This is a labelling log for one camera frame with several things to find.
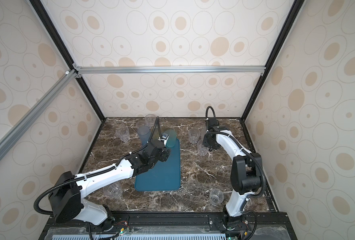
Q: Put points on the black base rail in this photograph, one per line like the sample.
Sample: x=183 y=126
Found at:
x=177 y=226

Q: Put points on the teal plastic tray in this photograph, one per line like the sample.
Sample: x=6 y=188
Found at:
x=165 y=176

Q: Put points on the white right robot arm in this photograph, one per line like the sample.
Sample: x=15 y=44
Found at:
x=247 y=178

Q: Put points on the clear short faceted glass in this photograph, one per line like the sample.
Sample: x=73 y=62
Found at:
x=140 y=124

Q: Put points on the silver horizontal back rail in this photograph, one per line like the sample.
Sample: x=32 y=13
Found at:
x=171 y=70

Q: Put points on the black corner frame post right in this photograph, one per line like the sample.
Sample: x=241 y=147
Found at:
x=283 y=34

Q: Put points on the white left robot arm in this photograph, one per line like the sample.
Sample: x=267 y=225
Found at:
x=69 y=201

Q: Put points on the frosted textured clear glass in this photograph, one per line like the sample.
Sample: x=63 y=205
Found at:
x=203 y=130

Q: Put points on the blue tall plastic glass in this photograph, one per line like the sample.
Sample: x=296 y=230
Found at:
x=144 y=134

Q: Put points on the green textured plastic glass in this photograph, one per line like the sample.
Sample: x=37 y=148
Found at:
x=172 y=136

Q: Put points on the yellow tall plastic glass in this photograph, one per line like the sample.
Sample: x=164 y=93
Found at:
x=157 y=133

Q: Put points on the black corner frame post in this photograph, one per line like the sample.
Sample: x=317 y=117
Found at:
x=283 y=34
x=61 y=47

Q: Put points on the silver diagonal left rail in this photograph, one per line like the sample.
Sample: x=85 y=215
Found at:
x=16 y=132

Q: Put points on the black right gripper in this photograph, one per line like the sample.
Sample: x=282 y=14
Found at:
x=205 y=142

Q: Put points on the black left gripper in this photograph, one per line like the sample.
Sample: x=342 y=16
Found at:
x=165 y=155

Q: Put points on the black corner frame post left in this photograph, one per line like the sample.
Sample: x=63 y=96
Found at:
x=61 y=47

